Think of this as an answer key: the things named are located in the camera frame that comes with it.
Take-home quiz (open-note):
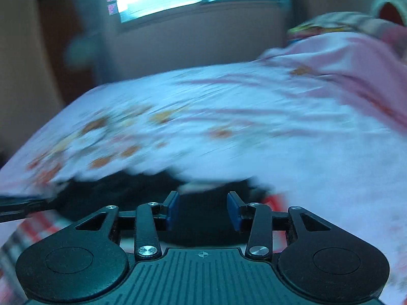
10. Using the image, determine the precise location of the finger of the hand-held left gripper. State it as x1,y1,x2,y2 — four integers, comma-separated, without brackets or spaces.
0,195,59,223

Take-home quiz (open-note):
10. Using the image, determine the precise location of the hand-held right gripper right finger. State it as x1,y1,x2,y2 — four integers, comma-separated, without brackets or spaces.
226,191,333,258

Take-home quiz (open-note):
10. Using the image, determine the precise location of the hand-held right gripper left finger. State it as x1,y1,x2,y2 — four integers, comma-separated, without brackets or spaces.
75,191,180,259

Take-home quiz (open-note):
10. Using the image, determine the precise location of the striped cartoon print sweater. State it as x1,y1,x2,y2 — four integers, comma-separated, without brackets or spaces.
0,170,290,305

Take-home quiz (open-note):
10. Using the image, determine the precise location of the bed with floral sheet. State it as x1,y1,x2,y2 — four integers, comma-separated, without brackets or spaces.
0,32,407,305

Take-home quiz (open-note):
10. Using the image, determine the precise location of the brown wooden door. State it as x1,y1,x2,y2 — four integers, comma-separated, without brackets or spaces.
36,0,99,102

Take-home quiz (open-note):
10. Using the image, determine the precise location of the pink quilt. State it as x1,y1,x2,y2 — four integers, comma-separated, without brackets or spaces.
257,32,407,140

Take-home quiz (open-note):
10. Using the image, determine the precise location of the colourful printed cloth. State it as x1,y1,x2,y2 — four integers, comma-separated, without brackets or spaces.
288,22,323,39

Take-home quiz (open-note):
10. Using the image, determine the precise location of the striped pink pillow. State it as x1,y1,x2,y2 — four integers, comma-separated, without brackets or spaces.
288,11,407,40

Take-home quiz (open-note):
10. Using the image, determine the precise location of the red wooden headboard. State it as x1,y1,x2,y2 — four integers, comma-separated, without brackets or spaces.
372,0,407,27

